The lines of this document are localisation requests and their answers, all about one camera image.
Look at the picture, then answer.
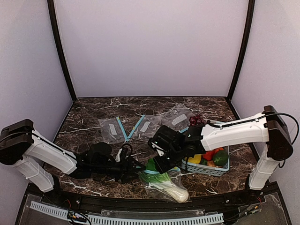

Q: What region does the green white bok choy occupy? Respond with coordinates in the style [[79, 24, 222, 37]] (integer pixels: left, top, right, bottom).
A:
[[139, 158, 190, 203]]

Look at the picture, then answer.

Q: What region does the clear zip bag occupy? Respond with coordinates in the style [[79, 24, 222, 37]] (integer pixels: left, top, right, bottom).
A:
[[161, 104, 195, 131], [128, 115, 161, 142], [138, 158, 190, 203], [98, 116, 129, 144]]

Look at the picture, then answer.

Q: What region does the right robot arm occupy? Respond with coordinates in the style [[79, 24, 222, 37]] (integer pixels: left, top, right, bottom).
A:
[[148, 105, 294, 190]]

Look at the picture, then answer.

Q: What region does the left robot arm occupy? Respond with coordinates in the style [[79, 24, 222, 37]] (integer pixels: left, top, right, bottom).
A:
[[0, 119, 146, 193]]

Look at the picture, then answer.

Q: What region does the yellow lemon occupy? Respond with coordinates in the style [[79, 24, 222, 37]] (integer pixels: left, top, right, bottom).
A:
[[184, 154, 202, 164]]

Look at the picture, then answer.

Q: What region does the light blue plastic basket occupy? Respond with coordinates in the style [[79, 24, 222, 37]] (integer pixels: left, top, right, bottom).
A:
[[181, 146, 230, 177]]

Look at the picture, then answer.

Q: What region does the purple grape bunch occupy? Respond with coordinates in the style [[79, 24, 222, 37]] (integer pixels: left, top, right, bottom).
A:
[[189, 115, 206, 126]]

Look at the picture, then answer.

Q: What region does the green avocado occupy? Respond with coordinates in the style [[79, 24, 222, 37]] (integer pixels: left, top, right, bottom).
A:
[[212, 150, 229, 166]]

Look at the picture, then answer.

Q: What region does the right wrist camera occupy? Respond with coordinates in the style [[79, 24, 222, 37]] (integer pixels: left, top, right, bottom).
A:
[[148, 138, 166, 157]]

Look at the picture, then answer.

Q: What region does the white slotted cable duct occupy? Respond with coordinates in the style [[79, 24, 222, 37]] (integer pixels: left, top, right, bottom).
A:
[[30, 201, 224, 225]]

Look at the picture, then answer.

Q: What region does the black right frame post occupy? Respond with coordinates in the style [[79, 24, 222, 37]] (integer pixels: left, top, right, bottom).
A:
[[226, 0, 255, 102]]

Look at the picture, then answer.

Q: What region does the black frame post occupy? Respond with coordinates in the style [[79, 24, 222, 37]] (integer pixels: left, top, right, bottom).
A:
[[47, 0, 77, 103], [226, 0, 255, 102]]

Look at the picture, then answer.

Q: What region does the black left frame post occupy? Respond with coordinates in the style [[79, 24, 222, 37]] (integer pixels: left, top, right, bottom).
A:
[[47, 0, 77, 103]]

